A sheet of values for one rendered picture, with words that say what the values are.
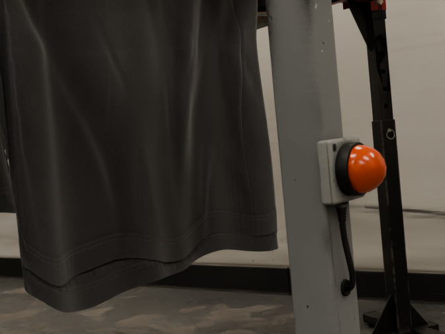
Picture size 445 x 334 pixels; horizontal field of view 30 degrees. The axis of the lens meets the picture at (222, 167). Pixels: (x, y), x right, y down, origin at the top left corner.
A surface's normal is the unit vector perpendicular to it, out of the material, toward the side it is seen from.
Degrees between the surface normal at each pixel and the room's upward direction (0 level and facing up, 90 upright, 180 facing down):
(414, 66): 90
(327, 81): 90
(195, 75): 97
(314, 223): 90
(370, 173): 99
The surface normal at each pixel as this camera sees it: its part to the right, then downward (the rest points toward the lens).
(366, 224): -0.60, 0.10
